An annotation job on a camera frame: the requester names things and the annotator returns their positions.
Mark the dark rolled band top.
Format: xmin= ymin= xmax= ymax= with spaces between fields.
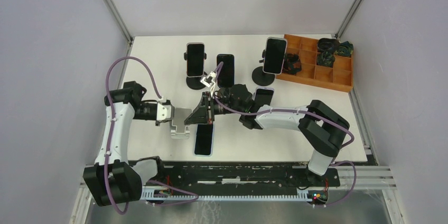
xmin=317 ymin=38 xmax=340 ymax=53

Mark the black right phone stand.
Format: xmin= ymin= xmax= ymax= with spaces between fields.
xmin=251 ymin=50 xmax=279 ymax=87

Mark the white slotted cable duct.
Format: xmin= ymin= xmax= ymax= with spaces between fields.
xmin=140 ymin=186 xmax=326 ymax=204

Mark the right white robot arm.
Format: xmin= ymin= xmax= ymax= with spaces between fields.
xmin=184 ymin=84 xmax=353 ymax=186

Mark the aluminium frame rail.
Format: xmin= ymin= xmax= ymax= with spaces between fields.
xmin=79 ymin=164 xmax=398 ymax=191

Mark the orange wooden divided tray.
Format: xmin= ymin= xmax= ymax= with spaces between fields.
xmin=276 ymin=34 xmax=353 ymax=92

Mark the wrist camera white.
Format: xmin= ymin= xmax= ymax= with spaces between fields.
xmin=200 ymin=71 xmax=217 ymax=94
xmin=156 ymin=97 xmax=175 ymax=123

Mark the black phone stand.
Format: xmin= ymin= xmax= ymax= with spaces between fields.
xmin=183 ymin=52 xmax=207 ymax=90
xmin=251 ymin=50 xmax=279 ymax=87

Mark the black smartphone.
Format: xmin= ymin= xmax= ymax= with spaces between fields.
xmin=217 ymin=54 xmax=235 ymax=88

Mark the black left phone stand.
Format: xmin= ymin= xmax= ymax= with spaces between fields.
xmin=183 ymin=52 xmax=207 ymax=90

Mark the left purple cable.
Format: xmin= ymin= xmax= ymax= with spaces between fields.
xmin=104 ymin=56 xmax=165 ymax=216

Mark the silver folding phone stand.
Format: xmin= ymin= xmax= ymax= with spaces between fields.
xmin=170 ymin=108 xmax=192 ymax=139

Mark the dark rolled band right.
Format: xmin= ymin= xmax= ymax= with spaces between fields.
xmin=334 ymin=41 xmax=354 ymax=58

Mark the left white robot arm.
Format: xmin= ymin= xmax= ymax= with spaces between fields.
xmin=83 ymin=81 xmax=174 ymax=206

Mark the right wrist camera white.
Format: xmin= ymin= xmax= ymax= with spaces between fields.
xmin=200 ymin=71 xmax=217 ymax=94

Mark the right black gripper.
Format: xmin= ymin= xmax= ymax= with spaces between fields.
xmin=184 ymin=92 xmax=244 ymax=126

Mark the dark rolled band middle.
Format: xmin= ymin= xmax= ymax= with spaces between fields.
xmin=316 ymin=51 xmax=335 ymax=68

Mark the smartphone lying near right arm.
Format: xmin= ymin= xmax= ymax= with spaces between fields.
xmin=251 ymin=87 xmax=274 ymax=113

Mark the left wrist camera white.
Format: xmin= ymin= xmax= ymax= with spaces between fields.
xmin=156 ymin=97 xmax=175 ymax=123

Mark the light blue smartphone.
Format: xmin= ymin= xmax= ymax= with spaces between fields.
xmin=194 ymin=124 xmax=214 ymax=156

